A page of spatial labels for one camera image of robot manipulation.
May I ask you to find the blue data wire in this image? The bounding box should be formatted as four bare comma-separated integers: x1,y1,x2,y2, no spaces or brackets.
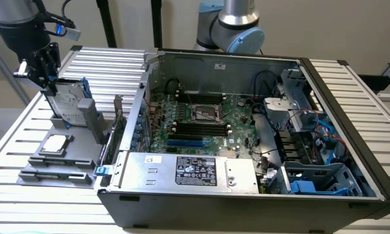
312,117,349,169

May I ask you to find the black looped wire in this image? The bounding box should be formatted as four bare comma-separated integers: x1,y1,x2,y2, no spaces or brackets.
252,70,280,101

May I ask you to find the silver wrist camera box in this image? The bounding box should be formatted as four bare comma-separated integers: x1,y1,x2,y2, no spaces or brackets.
56,23,83,41

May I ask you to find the white knob on gripper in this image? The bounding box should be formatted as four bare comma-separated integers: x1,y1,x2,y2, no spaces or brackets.
14,61,30,78

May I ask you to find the green graphics card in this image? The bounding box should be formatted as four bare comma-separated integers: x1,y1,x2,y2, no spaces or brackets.
102,94,128,167

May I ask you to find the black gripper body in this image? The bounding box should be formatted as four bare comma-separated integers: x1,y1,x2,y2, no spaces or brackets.
0,15,52,62

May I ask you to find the grey parts rack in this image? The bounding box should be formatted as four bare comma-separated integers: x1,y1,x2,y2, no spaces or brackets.
18,94,119,190

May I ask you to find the black open PC case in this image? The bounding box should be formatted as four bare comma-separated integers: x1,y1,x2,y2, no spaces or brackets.
95,47,390,229

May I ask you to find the black stand pole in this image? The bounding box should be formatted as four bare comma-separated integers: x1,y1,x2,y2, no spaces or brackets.
95,0,119,48
151,0,164,49

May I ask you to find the grey disk bay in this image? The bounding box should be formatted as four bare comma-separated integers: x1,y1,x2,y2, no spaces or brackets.
280,161,363,196

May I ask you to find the silver metal drive cage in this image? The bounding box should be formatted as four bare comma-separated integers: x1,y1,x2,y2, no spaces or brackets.
263,69,327,133

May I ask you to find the hard disk with blue caddy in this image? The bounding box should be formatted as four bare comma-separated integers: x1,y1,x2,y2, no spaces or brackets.
46,77,96,128

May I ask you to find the blue expansion slot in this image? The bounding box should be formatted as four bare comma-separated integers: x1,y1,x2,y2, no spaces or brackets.
167,139,206,148

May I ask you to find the black RAM slot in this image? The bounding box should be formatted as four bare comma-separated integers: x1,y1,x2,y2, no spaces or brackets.
178,94,224,99
175,127,232,133
175,121,232,127
178,97,224,102
175,124,232,130
178,91,224,97
175,131,232,137

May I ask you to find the grey aluminium frame post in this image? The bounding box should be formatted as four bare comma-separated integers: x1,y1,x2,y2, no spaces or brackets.
0,36,31,106

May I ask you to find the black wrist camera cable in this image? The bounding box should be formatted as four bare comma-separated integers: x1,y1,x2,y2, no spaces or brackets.
42,0,78,31

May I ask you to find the silver power supply unit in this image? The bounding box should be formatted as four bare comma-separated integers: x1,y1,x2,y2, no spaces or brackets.
118,152,260,195

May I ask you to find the CPU socket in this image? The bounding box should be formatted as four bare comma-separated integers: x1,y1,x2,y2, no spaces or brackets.
188,103,224,123

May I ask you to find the red wire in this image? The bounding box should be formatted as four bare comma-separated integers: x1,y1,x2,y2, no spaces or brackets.
316,119,349,152

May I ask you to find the green motherboard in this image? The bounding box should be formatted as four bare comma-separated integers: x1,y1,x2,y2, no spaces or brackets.
142,90,280,176

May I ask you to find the silver CPU chip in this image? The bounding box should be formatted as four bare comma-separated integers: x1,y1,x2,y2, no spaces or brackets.
40,135,68,153

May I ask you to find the small silver heatsink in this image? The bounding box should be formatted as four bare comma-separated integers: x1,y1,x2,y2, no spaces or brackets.
219,149,243,158

